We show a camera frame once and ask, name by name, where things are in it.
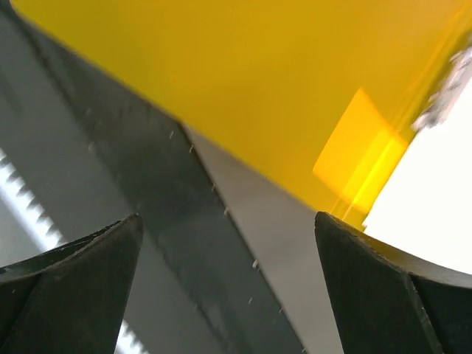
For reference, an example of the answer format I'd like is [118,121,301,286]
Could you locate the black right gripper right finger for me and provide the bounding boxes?
[314,212,471,353]

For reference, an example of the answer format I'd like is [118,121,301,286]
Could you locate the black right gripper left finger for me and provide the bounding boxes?
[1,214,143,353]

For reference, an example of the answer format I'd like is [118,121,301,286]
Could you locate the printed paper sheet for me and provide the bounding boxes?
[364,85,471,274]

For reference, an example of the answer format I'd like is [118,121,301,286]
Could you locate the yellow plastic folder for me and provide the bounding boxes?
[13,1,471,228]

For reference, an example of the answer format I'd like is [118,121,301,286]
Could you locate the metal folder clip mechanism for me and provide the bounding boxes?
[412,46,471,131]

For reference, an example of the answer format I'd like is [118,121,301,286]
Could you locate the slotted grey cable duct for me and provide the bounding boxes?
[0,147,148,354]

